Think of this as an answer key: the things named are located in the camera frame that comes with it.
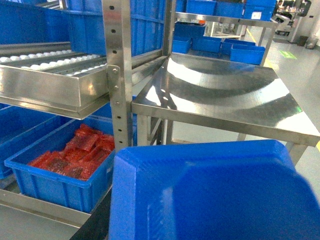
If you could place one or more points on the blue block part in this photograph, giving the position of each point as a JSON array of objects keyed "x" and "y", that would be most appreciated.
[{"x": 240, "y": 190}]

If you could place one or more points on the blue bin with red parts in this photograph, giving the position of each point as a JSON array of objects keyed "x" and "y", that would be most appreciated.
[{"x": 52, "y": 187}]

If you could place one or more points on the stainless steel shelf rack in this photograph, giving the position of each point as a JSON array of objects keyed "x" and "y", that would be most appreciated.
[{"x": 78, "y": 97}]

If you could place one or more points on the red plastic packets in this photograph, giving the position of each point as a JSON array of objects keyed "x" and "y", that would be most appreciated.
[{"x": 81, "y": 156}]

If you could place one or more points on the small stainless steel table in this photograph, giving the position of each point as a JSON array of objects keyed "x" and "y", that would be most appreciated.
[{"x": 231, "y": 96}]

